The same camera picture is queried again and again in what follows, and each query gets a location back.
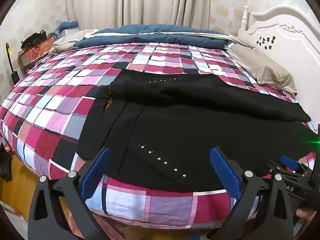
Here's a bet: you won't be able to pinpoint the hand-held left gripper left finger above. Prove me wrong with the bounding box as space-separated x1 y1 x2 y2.
27 147 112 240

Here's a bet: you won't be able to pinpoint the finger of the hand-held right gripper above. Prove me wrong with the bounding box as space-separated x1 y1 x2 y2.
264 155 313 178

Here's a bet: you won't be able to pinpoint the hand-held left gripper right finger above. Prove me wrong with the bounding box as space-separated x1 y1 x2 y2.
209 147 296 240

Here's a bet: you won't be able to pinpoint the black pants with studs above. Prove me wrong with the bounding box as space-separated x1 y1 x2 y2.
76 69 320 193

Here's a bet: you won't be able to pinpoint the person's right hand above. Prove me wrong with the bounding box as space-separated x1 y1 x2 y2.
296 208 317 222

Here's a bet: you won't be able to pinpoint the checkered bed sheet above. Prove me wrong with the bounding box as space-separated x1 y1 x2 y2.
0 42 318 230

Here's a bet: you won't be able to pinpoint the beige pillow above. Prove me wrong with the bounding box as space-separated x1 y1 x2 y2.
223 39 298 96

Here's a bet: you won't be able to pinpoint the white carved headboard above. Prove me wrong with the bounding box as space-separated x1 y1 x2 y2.
237 5 320 128

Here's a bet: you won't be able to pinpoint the cluster of dark stickers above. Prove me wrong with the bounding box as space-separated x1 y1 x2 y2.
256 36 277 49

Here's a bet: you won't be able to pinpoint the black handheld radio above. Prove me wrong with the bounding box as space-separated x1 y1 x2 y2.
5 42 20 83

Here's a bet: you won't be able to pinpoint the orange cardboard box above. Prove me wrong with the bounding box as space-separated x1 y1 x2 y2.
17 36 57 70

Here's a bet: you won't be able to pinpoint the black bag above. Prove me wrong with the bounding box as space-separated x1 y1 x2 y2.
21 29 48 49

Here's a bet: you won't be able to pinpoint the blue cloth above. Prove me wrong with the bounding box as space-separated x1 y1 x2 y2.
53 20 79 34

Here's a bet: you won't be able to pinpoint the blue and beige quilt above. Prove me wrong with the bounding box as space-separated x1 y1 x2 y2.
49 24 235 55

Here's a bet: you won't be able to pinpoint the beige curtain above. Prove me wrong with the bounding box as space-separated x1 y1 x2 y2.
64 0 212 30

